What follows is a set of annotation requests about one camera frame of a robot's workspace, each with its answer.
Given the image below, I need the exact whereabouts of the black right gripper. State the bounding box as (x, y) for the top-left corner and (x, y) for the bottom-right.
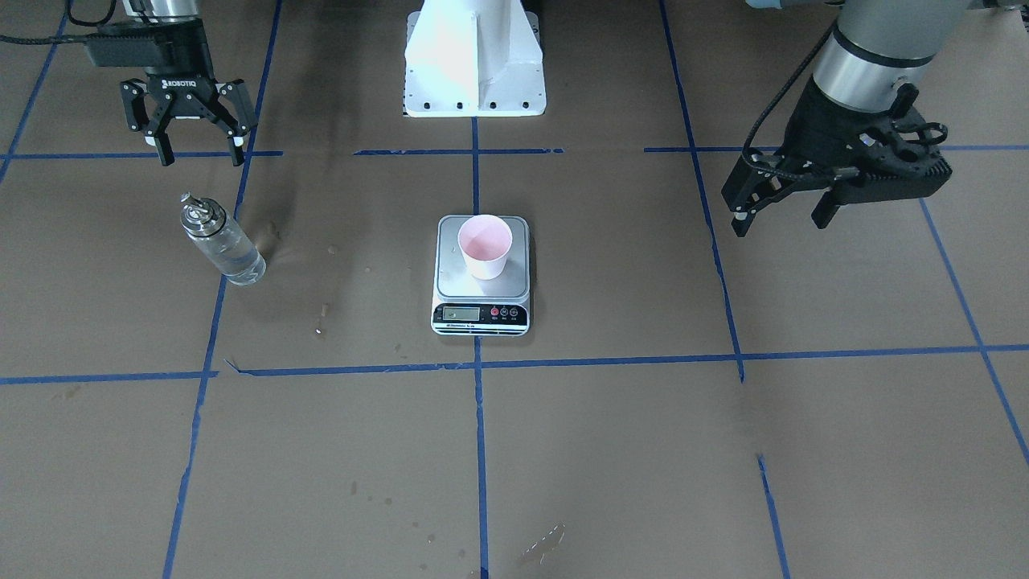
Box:
(121, 76), (258, 167)

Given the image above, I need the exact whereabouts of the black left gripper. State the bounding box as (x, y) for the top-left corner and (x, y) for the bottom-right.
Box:
(721, 80), (953, 238)

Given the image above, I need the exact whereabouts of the pink cup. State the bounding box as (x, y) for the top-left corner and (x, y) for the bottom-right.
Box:
(458, 214), (515, 280)

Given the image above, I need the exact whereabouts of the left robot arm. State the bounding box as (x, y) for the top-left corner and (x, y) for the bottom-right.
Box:
(721, 1), (1015, 237)

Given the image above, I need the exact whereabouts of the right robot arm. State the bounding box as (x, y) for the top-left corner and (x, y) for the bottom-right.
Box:
(85, 1), (258, 167)

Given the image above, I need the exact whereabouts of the digital kitchen scale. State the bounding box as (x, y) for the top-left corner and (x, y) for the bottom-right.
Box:
(431, 214), (531, 335)

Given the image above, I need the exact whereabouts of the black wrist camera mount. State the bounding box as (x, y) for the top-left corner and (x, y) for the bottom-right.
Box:
(85, 19), (215, 78)

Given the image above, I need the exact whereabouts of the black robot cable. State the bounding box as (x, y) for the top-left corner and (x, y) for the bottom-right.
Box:
(741, 24), (837, 182)

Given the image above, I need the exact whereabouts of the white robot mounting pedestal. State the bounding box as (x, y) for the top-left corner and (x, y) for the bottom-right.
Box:
(402, 1), (547, 118)

